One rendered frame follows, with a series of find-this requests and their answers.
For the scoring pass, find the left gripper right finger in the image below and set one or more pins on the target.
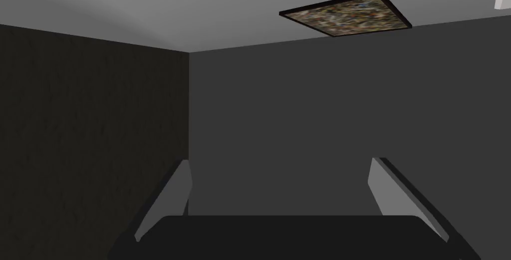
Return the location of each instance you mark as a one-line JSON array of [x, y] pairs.
[[399, 196]]

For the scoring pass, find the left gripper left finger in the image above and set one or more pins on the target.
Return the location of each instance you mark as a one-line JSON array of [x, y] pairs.
[[169, 200]]

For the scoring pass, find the dark-framed mottled picture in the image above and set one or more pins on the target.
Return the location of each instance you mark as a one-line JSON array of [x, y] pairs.
[[346, 13]]

